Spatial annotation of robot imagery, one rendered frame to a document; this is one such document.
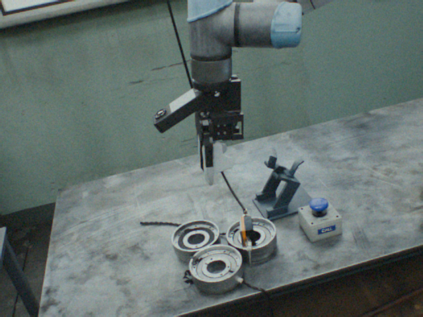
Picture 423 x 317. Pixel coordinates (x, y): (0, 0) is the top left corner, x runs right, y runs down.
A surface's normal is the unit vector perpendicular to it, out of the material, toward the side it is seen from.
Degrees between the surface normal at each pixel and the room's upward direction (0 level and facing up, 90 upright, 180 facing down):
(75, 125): 90
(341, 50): 90
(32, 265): 0
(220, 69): 92
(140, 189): 0
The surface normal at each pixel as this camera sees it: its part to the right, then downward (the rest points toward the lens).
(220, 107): 0.20, 0.46
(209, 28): -0.16, 0.47
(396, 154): -0.16, -0.86
